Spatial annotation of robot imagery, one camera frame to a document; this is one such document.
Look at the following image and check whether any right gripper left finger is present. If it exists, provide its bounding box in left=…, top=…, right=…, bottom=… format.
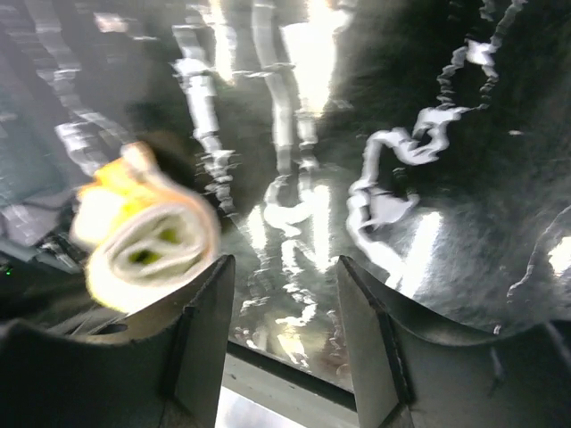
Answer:
left=1, top=255, right=235, bottom=427

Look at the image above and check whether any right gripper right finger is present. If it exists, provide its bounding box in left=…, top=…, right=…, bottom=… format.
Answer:
left=336, top=256, right=570, bottom=427

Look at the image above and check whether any black marble pattern mat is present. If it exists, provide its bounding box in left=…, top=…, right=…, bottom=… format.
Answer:
left=1, top=1, right=570, bottom=389

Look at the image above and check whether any yellow white patterned towel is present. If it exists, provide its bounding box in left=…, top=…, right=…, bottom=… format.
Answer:
left=70, top=142, right=220, bottom=315

